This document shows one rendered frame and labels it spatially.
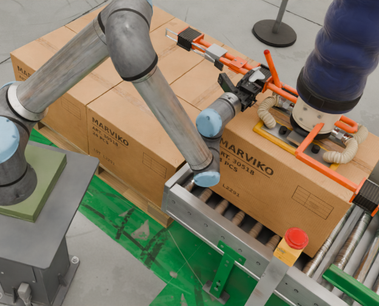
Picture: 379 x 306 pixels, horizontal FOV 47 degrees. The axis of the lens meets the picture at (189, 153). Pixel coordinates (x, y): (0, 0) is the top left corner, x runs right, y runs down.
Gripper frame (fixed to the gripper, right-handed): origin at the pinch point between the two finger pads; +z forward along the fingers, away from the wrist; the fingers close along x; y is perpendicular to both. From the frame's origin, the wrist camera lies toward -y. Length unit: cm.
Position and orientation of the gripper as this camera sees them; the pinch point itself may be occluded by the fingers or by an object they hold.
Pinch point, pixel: (255, 74)
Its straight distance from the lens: 174.6
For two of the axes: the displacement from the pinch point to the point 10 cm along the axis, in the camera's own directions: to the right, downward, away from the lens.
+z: 6.0, -5.5, 5.8
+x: 1.2, -6.5, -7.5
